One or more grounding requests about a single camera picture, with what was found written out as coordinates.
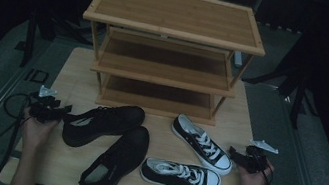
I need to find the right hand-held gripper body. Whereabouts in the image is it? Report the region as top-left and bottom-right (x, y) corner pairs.
(241, 137), (281, 179)

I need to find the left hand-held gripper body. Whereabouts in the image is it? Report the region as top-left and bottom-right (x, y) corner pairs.
(27, 84), (70, 128)

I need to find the plain black shoe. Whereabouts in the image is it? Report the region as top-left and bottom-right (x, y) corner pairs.
(78, 117), (153, 185)
(58, 93), (148, 159)

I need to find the black white lace-up sneaker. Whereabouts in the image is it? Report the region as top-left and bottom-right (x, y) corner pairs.
(164, 111), (240, 178)
(137, 155), (225, 185)

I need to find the wooden three-tier shoe rack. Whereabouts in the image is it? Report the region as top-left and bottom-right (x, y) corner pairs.
(68, 0), (275, 134)

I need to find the person's left hand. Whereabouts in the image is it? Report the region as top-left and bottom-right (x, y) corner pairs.
(16, 106), (62, 157)

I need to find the black metal stand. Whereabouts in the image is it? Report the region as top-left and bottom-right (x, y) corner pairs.
(19, 7), (42, 69)

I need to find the grey metal stand leg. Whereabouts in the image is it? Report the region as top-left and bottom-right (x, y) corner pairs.
(232, 50), (245, 69)

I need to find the thick black left gripper cable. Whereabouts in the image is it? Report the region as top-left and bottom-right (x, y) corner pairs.
(0, 92), (34, 185)

